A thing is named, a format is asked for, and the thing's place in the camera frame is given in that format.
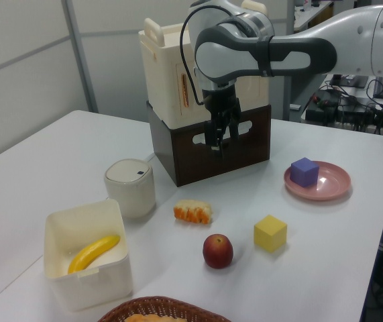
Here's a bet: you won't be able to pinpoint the black electronics box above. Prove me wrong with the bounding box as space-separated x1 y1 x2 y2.
305 90 343 123

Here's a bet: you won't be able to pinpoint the red apple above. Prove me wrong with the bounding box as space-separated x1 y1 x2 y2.
203 233 235 270

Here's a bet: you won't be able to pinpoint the pink plate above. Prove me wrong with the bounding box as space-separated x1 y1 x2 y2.
284 160 351 201

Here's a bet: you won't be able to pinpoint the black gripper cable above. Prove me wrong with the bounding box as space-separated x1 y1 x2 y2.
178 1 209 105

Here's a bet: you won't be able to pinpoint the yellow cube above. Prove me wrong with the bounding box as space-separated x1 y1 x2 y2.
254 214 288 254

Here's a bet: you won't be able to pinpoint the cream storage box with handles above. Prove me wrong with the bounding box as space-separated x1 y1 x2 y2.
138 0 269 128

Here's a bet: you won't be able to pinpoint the brown wicker basket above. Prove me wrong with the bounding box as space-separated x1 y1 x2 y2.
97 295 232 322

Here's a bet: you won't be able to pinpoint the yellow banana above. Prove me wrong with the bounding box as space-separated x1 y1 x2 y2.
67 234 121 275

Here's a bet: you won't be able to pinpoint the cream open plastic box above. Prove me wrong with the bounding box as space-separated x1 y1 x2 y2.
44 199 134 312

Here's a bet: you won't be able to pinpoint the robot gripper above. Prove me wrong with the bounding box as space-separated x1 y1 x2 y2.
201 85 243 159

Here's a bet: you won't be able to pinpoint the dark brown crate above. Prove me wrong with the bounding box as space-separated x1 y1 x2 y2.
146 100 273 188

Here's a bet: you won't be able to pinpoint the orange white bread piece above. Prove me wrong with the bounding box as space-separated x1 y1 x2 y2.
172 199 214 225

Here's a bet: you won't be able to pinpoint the tangled black cables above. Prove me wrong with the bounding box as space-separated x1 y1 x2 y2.
338 78 383 135

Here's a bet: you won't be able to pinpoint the long orange bread roll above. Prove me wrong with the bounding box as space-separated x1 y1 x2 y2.
123 313 187 322

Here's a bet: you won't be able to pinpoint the purple cube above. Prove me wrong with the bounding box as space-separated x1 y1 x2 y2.
290 157 320 188

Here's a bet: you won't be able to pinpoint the white lidded canister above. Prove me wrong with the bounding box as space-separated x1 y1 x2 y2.
103 158 156 219

